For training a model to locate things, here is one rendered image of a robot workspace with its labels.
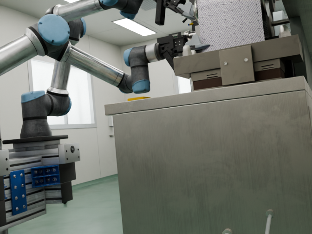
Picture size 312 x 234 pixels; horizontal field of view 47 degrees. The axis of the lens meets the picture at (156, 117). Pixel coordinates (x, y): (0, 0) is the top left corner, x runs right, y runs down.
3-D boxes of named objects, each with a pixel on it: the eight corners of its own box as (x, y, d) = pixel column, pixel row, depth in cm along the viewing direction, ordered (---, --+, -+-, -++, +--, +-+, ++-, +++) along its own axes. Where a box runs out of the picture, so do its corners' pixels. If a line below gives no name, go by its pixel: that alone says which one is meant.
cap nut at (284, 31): (279, 41, 113) (277, 27, 113) (291, 39, 111) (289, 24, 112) (277, 39, 110) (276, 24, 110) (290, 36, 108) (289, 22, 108)
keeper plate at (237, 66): (224, 86, 115) (220, 52, 116) (255, 81, 111) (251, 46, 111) (222, 85, 113) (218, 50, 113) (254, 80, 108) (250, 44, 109)
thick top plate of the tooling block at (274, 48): (190, 80, 137) (189, 64, 137) (303, 61, 120) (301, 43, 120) (174, 75, 122) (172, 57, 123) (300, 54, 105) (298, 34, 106)
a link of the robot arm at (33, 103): (16, 119, 176) (14, 91, 177) (39, 118, 187) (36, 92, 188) (32, 116, 169) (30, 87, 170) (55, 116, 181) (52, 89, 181)
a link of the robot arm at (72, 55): (25, 51, 149) (127, 100, 167) (28, 44, 139) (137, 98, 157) (37, 27, 152) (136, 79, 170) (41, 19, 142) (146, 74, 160)
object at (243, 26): (203, 65, 139) (198, 18, 140) (266, 54, 129) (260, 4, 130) (203, 65, 138) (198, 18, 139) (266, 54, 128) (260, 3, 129)
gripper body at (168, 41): (182, 31, 138) (153, 37, 144) (184, 53, 138) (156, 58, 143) (188, 35, 145) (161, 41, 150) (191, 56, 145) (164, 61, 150)
